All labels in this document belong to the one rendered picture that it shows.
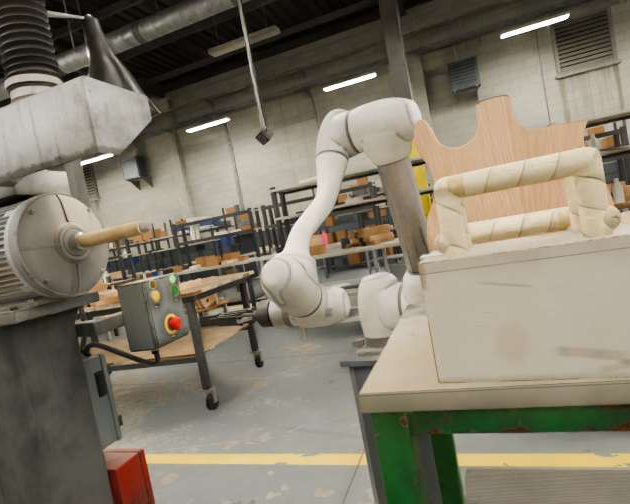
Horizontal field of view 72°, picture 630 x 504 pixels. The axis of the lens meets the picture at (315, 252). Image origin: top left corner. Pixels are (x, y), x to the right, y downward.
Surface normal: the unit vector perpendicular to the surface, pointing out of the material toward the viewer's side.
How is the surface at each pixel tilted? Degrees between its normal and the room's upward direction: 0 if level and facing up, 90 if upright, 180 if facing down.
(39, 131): 90
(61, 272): 97
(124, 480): 90
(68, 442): 90
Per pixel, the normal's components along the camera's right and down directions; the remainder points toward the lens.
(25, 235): 0.65, -0.20
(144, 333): -0.33, 0.11
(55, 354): 0.93, -0.16
